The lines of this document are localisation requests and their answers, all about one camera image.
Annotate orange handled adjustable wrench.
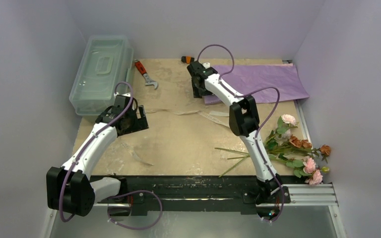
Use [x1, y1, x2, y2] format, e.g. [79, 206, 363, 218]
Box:
[134, 59, 158, 90]

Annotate pink rose stem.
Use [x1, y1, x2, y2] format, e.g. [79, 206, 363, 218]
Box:
[268, 154, 330, 185]

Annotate pink purple wrapping paper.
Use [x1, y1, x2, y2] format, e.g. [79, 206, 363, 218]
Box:
[221, 63, 310, 104]

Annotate clear plastic strip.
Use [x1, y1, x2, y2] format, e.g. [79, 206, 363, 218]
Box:
[120, 140, 154, 166]

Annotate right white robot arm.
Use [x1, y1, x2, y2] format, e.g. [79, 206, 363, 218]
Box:
[187, 61, 286, 204]

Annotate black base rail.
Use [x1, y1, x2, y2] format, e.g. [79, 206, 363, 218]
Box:
[98, 176, 303, 216]

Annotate small orange black tool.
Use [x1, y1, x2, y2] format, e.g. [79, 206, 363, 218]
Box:
[181, 56, 195, 64]

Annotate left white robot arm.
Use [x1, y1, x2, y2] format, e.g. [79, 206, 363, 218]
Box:
[46, 93, 149, 217]

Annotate clear plastic storage box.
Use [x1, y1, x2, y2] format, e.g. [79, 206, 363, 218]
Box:
[69, 35, 134, 117]

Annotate white and orange rose stems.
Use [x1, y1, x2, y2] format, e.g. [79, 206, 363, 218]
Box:
[214, 114, 332, 178]

